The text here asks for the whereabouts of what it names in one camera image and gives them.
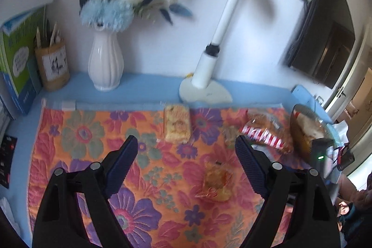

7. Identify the brown ribbed bowl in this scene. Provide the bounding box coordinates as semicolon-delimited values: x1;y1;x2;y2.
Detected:
290;104;339;163

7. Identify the small clear pastry packet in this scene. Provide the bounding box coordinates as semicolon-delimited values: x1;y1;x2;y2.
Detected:
195;159;234;202

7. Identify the white blue paper cover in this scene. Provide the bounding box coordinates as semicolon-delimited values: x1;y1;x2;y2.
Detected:
0;0;59;33

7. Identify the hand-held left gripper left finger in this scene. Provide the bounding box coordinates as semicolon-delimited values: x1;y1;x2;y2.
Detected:
32;135;138;248

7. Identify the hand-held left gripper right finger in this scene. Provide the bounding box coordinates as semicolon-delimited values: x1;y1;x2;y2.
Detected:
235;135;341;248

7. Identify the black wall television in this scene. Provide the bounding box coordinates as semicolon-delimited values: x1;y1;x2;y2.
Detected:
286;0;356;89

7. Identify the person's dark clothing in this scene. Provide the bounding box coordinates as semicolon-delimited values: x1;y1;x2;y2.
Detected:
334;198;372;248

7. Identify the yellow cracker packet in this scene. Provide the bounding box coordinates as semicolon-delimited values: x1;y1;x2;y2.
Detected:
163;104;191;144

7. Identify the floral orange mat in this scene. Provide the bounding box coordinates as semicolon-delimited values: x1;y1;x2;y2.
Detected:
27;98;335;248

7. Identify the red striped bread packet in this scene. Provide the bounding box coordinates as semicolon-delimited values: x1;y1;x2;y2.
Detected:
240;109;294;154

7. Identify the white tissue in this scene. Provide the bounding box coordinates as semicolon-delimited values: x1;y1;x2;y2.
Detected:
0;197;14;237

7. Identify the white door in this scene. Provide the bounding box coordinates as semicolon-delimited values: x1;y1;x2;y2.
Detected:
325;30;372;179

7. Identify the white pen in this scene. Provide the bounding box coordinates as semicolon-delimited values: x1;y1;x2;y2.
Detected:
50;21;59;47

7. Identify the brown pen holder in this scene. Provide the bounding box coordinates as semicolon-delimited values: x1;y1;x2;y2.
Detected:
34;42;71;92

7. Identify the white ribbed vase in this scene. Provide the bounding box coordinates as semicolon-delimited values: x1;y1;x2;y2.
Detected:
88;27;125;92

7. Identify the white desk lamp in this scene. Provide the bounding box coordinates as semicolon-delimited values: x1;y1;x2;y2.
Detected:
179;0;314;105

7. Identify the person's right forearm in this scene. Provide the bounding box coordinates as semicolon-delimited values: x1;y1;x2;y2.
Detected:
337;174;372;202

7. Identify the black remote control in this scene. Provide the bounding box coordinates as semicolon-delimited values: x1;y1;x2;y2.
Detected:
0;135;18;189

